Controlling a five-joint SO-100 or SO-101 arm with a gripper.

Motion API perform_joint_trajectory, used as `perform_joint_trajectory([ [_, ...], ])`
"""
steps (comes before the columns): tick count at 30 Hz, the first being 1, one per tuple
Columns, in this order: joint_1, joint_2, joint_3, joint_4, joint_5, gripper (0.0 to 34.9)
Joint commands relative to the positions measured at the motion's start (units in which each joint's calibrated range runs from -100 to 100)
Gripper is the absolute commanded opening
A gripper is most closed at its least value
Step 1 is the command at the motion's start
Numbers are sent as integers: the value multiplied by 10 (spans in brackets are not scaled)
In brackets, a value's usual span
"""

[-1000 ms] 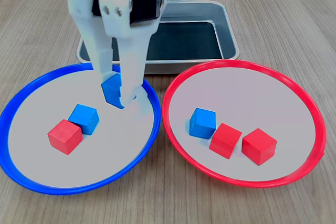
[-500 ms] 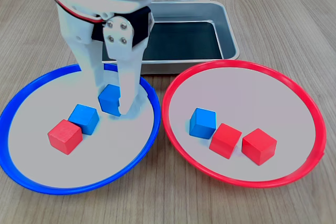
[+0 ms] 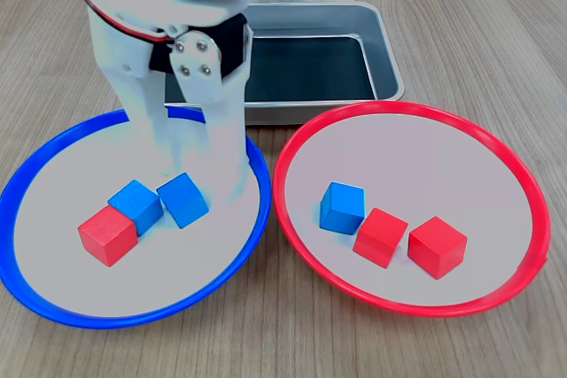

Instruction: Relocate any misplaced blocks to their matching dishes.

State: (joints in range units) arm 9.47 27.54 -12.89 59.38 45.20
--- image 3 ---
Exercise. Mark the steel tray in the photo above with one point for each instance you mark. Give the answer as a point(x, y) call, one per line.
point(381, 41)

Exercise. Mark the blue wooden cube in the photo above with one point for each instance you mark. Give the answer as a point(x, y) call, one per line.
point(341, 210)
point(181, 201)
point(135, 203)

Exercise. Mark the black tray mat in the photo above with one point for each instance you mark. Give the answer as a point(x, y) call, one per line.
point(310, 72)

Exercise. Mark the blue-rimmed white plate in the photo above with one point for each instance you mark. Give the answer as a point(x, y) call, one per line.
point(199, 263)

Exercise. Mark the red-rimmed white plate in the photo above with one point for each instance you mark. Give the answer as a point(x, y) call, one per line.
point(398, 152)

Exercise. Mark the red wooden cube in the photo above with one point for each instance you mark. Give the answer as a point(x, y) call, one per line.
point(106, 236)
point(436, 247)
point(381, 236)

